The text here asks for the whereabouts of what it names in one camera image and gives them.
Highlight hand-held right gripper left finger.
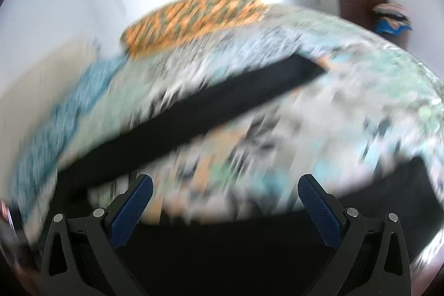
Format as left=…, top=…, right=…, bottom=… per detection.
left=38, top=174, right=154, bottom=296

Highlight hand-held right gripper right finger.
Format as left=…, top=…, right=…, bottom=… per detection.
left=297, top=174, right=412, bottom=296

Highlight black pants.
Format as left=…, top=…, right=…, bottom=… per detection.
left=55, top=53, right=439, bottom=296

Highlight teal patterned blanket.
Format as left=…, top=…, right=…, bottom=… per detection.
left=9, top=57, right=127, bottom=210

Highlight printed green white bedsheet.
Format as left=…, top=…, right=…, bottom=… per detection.
left=10, top=3, right=444, bottom=269

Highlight orange patterned pillow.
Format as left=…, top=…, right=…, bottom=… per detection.
left=120, top=0, right=269, bottom=57

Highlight colourful clothes pile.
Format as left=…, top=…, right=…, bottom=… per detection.
left=372, top=3, right=413, bottom=36

